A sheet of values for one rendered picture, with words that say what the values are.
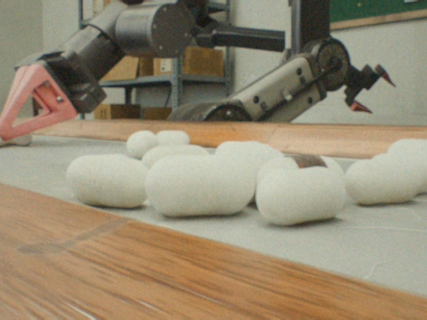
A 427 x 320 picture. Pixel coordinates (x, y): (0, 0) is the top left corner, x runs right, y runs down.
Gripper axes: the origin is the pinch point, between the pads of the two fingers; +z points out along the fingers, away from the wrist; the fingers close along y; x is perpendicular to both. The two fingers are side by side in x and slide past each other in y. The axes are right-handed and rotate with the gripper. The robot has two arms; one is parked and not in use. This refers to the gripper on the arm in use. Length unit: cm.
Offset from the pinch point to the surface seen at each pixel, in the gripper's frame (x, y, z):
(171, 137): 6.1, 15.5, -6.6
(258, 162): -3.9, 38.7, 4.4
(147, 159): -4.5, 33.5, 5.4
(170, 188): -6.2, 38.7, 7.9
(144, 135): 1.5, 20.3, -2.0
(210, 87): 121, -187, -169
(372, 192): -1.3, 42.0, 3.0
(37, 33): 74, -433, -207
